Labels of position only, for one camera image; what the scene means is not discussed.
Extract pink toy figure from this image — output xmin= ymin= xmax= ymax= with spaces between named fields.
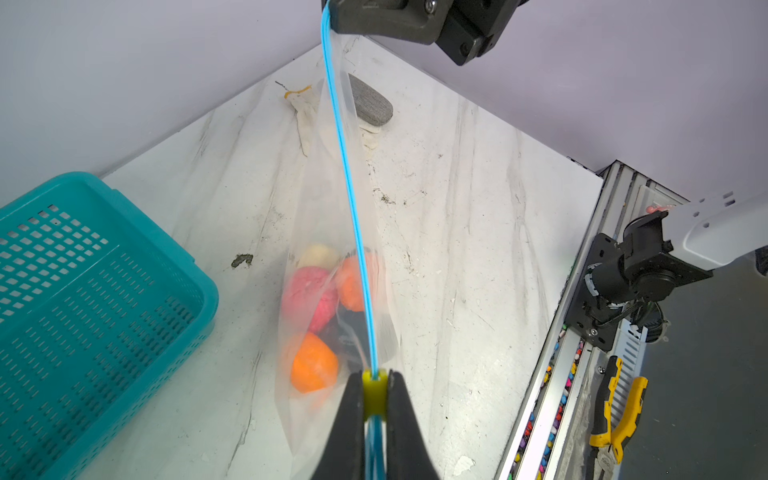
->
xmin=645 ymin=205 xmax=673 ymax=214

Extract white work glove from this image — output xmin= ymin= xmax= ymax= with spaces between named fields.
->
xmin=283 ymin=82 xmax=381 ymax=159

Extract teal plastic basket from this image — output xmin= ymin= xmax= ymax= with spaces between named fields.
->
xmin=1 ymin=172 xmax=219 ymax=479

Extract cream toy pear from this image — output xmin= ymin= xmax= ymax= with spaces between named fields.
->
xmin=297 ymin=243 xmax=341 ymax=270

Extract grey oval stone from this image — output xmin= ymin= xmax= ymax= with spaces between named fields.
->
xmin=349 ymin=74 xmax=394 ymax=127

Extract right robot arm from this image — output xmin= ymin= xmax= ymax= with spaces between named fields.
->
xmin=321 ymin=1 xmax=767 ymax=308

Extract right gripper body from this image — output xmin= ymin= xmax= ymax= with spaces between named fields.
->
xmin=436 ymin=0 xmax=527 ymax=66

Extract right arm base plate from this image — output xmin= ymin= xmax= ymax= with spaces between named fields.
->
xmin=564 ymin=231 xmax=712 ymax=352

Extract red orange toy fruit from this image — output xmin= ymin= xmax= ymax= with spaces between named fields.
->
xmin=335 ymin=250 xmax=379 ymax=312

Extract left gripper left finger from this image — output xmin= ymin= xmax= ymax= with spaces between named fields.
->
xmin=311 ymin=371 xmax=366 ymax=480

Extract pink toy fruit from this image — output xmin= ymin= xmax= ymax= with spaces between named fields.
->
xmin=281 ymin=266 xmax=339 ymax=334

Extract black toy avocado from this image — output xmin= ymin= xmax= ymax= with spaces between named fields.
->
xmin=318 ymin=306 xmax=371 ymax=371

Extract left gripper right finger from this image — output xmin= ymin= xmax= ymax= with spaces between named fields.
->
xmin=385 ymin=370 xmax=439 ymax=480

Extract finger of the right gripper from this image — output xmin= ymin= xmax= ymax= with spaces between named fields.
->
xmin=322 ymin=0 xmax=453 ymax=45

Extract clear zip bag blue zipper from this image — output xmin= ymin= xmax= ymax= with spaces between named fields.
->
xmin=275 ymin=3 xmax=400 ymax=479

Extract yellow handled pliers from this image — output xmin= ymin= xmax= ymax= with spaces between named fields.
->
xmin=584 ymin=355 xmax=650 ymax=480

